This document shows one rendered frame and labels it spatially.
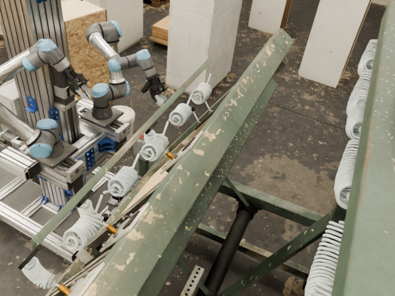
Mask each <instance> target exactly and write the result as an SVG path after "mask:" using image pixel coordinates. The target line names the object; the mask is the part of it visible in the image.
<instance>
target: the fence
mask: <svg viewBox="0 0 395 296"><path fill-rule="evenodd" d="M208 120H209V118H208ZM208 120H207V121H208ZM207 121H205V122H204V123H203V124H202V125H201V126H200V127H199V128H197V129H196V130H194V131H193V132H192V133H191V134H190V135H189V136H188V137H187V138H186V139H185V140H183V141H182V142H181V143H180V144H179V145H178V146H177V147H175V148H174V149H173V150H172V151H171V154H174V153H177V152H178V151H179V150H180V149H182V148H183V147H184V144H185V143H186V142H187V143H188V142H189V141H190V140H192V139H193V138H194V137H195V136H196V135H197V134H198V133H199V132H200V130H201V129H202V127H203V126H204V125H205V124H206V122H207ZM169 160H170V158H169V157H167V156H166V157H165V158H164V159H163V160H162V161H160V162H159V163H158V164H157V165H156V166H155V167H154V169H153V171H154V172H157V171H158V170H159V169H160V168H161V167H162V166H163V165H164V164H166V163H167V162H168V161H169Z"/></svg>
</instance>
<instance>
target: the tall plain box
mask: <svg viewBox="0 0 395 296"><path fill-rule="evenodd" d="M241 7H242V0H170V7H169V31H168V56H167V69H166V84H168V85H169V88H172V89H174V90H178V89H179V88H180V87H181V86H182V85H183V84H184V83H185V82H186V81H187V80H188V79H189V78H190V77H191V76H192V75H193V74H194V73H195V72H196V71H197V69H198V68H199V67H200V66H201V65H202V64H203V63H204V62H205V61H206V60H207V59H208V58H209V57H210V58H211V59H212V62H211V63H210V64H209V65H208V66H207V67H206V68H205V69H204V70H203V72H202V73H201V74H200V75H199V76H198V77H197V78H196V79H195V80H194V81H193V82H192V83H191V84H190V85H189V86H188V87H187V88H186V89H185V90H184V91H183V93H185V94H187V95H191V93H192V92H193V91H194V90H195V89H196V88H197V87H198V86H199V84H200V83H207V80H208V78H209V75H210V73H211V74H212V75H211V77H210V80H209V83H208V84H209V85H210V86H211V88H212V89H213V88H214V87H215V86H216V85H217V84H218V83H219V82H220V81H221V80H222V79H223V78H224V77H225V76H227V74H228V73H229V72H230V70H231V65H232V59H233V53H234V48H235V42H236V35H237V29H238V24H239V18H240V11H241Z"/></svg>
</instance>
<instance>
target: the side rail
mask: <svg viewBox="0 0 395 296"><path fill-rule="evenodd" d="M287 63H288V60H287V59H286V58H283V60H282V62H281V63H280V65H279V67H278V68H277V70H276V71H275V73H274V75H276V74H277V73H278V72H279V71H281V70H282V69H283V68H284V67H285V66H286V65H287ZM274 75H273V76H272V77H274ZM232 88H233V87H232ZM232 88H231V89H232ZM231 89H229V90H228V91H227V92H226V93H225V94H224V95H223V96H222V97H221V98H220V99H219V100H218V101H217V102H216V103H215V104H214V105H213V106H212V107H211V108H210V109H211V110H215V109H216V108H217V107H218V106H219V105H220V104H221V102H222V101H223V100H224V98H225V97H226V96H227V94H228V93H229V92H230V91H231ZM209 112H210V111H209V109H208V110H207V111H206V112H205V113H204V114H203V115H202V116H201V117H200V118H199V119H198V120H199V121H200V122H201V121H202V120H203V119H204V118H206V117H207V116H208V115H209ZM197 123H198V122H197V121H195V122H194V124H193V125H191V127H190V128H188V130H186V131H185V132H184V133H183V134H182V135H181V136H180V137H179V138H178V139H177V140H175V141H174V142H173V143H172V144H171V145H170V147H169V148H168V149H169V150H170V151H172V150H173V149H174V148H175V147H177V146H178V145H179V144H180V143H181V142H182V141H183V140H185V139H186V138H187V137H188V136H189V135H190V134H191V133H192V132H193V131H194V130H195V128H196V126H197Z"/></svg>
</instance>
